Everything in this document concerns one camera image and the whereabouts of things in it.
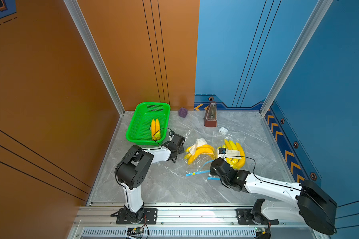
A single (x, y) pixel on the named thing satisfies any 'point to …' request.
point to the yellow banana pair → (155, 130)
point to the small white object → (223, 130)
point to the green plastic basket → (139, 132)
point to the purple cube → (183, 112)
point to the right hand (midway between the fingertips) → (211, 163)
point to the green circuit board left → (140, 229)
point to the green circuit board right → (259, 229)
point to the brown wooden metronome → (210, 116)
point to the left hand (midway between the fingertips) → (180, 145)
